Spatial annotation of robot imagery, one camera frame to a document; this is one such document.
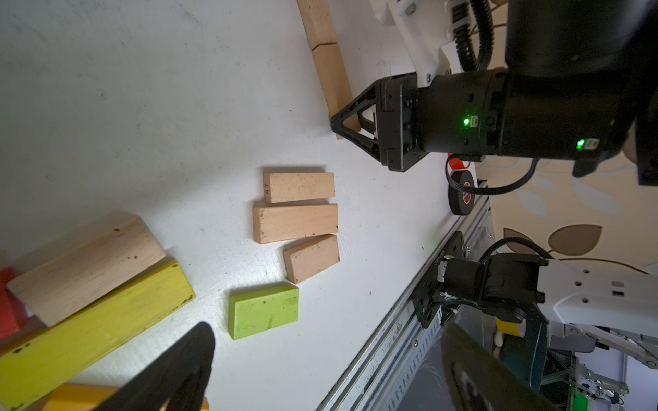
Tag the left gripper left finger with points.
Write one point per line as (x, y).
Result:
(176, 380)

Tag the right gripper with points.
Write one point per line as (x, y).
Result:
(456, 114)

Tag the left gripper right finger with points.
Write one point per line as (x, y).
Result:
(478, 381)

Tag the wood long block vertical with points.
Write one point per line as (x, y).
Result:
(334, 81)

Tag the wood long block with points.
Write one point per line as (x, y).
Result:
(317, 22)
(287, 223)

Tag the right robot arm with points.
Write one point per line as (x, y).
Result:
(580, 77)

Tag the light green small block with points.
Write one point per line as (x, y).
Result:
(259, 310)

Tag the red tape roll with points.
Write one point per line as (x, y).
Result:
(457, 164)

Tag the amber yellow block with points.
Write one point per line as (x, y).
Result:
(89, 397)

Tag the wood small block upper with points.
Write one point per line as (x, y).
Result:
(288, 187)

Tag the black tape roll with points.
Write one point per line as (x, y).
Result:
(461, 203)

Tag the yellow-green long block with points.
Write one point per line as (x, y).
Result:
(38, 364)

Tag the wood block beside red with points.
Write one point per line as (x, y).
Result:
(67, 275)

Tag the wood small block lowest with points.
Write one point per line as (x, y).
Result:
(310, 258)

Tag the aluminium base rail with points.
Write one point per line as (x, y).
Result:
(399, 365)

